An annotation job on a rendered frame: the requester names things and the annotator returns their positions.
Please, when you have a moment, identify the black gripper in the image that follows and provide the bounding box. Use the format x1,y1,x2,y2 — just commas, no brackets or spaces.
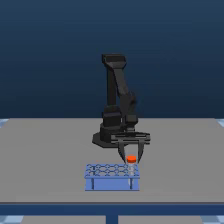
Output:
110,131,152,165

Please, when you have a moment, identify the clear tube with orange cap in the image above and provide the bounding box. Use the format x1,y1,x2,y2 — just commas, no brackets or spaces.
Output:
126,154,137,178

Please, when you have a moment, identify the blue test tube rack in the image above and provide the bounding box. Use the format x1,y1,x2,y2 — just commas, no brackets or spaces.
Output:
84,163,141,192

